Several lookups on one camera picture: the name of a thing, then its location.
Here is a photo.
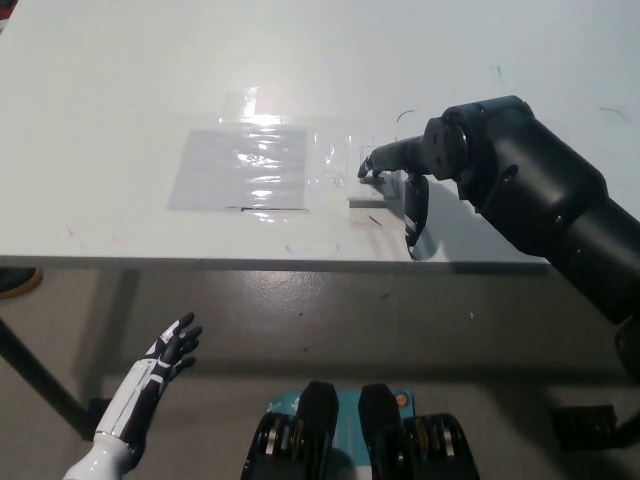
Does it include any brown round object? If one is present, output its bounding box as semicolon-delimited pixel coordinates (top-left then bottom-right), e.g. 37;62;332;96
0;267;44;300

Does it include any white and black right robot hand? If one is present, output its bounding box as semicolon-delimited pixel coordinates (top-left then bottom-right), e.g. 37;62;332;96
356;133;431;247

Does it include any grey paper sheet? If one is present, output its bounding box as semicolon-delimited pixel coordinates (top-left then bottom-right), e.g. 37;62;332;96
167;128;307;212

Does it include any black tape floor patch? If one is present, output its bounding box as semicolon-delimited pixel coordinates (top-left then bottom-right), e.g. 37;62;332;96
548;403;618;449

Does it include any black metal table leg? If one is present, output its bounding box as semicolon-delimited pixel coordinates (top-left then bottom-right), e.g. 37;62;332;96
0;315;114;442

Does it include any white wall rocker switch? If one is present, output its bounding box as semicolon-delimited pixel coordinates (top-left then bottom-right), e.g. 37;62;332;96
344;143;402;209

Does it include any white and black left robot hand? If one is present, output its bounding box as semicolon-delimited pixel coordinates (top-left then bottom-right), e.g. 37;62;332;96
93;312;204;451

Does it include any clear plastic tape film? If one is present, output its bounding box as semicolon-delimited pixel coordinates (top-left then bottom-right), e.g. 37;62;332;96
218;87;354;226

